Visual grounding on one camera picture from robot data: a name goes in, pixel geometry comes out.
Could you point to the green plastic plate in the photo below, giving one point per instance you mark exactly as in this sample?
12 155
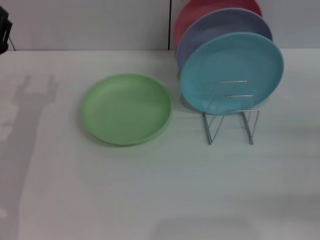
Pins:
126 110

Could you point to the light blue plastic plate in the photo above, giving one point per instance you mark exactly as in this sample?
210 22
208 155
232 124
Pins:
232 60

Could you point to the purple plastic plate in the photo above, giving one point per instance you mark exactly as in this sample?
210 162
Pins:
225 25

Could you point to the pink plastic plate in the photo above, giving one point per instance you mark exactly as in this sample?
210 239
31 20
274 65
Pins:
200 10

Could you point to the black stand frame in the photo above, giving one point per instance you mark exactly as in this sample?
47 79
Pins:
4 30

